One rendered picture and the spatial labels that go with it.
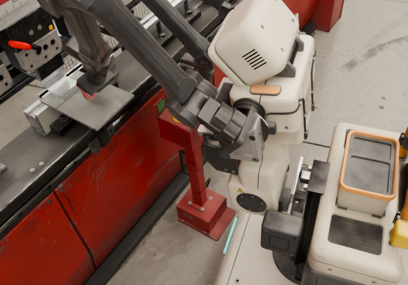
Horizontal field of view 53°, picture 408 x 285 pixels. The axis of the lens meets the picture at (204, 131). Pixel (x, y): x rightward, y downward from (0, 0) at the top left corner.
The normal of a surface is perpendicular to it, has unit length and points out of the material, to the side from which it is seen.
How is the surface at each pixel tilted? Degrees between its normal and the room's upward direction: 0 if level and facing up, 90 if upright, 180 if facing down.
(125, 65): 0
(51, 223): 90
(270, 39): 47
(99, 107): 0
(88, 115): 0
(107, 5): 76
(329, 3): 90
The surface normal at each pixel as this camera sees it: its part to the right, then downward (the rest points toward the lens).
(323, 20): -0.56, 0.64
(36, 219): 0.82, 0.37
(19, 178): -0.07, -0.68
